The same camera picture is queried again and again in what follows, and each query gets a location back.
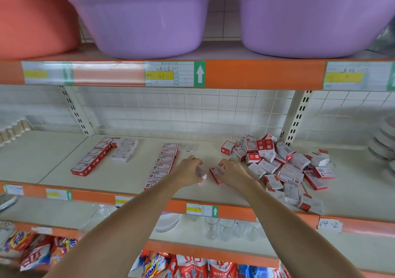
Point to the person's left hand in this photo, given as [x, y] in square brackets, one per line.
[185, 173]

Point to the white perforated shelf upright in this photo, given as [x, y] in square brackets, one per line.
[299, 118]
[76, 111]

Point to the person's right hand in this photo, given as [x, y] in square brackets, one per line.
[236, 174]

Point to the cluster of clear glasses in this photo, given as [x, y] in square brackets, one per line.
[231, 228]

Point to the person's left forearm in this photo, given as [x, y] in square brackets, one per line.
[117, 231]

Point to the large label with green arrow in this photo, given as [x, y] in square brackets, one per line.
[358, 76]
[175, 74]
[47, 73]

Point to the person's right forearm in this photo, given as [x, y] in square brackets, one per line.
[296, 231]

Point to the orange plastic basin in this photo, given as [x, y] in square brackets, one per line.
[31, 15]

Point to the row of beige bundles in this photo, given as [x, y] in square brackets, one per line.
[15, 133]

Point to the stacks of wrapped containers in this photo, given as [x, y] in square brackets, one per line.
[382, 145]

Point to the purple plastic basin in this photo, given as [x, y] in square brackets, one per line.
[136, 15]
[315, 15]

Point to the small price label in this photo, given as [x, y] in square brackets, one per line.
[58, 194]
[202, 210]
[123, 200]
[13, 189]

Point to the pile of red white boxes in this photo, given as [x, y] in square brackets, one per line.
[290, 167]

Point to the pile of small colourful packets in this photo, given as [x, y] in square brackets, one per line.
[185, 265]

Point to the white shelf with orange edges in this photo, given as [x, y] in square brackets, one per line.
[37, 157]

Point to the white handwritten label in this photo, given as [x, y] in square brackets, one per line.
[329, 225]

